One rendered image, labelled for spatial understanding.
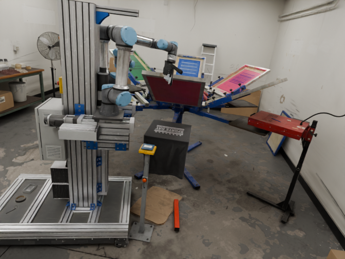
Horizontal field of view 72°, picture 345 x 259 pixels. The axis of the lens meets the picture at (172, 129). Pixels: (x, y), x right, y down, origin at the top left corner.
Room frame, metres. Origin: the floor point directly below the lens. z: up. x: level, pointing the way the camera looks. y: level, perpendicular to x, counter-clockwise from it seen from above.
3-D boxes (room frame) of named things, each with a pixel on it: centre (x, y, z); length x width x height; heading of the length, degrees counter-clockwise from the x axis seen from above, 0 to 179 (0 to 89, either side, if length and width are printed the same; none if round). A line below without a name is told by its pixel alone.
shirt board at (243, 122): (3.05, -0.62, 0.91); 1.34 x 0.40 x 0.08; 55
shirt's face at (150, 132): (2.32, 0.03, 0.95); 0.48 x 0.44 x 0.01; 175
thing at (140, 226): (1.83, 0.19, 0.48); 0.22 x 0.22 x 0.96; 85
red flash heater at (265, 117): (2.62, -1.23, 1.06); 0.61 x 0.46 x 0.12; 55
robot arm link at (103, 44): (2.27, 0.72, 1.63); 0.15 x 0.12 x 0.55; 75
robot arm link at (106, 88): (1.74, 0.50, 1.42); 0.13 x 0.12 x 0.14; 49
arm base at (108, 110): (1.75, 0.51, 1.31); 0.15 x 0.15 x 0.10
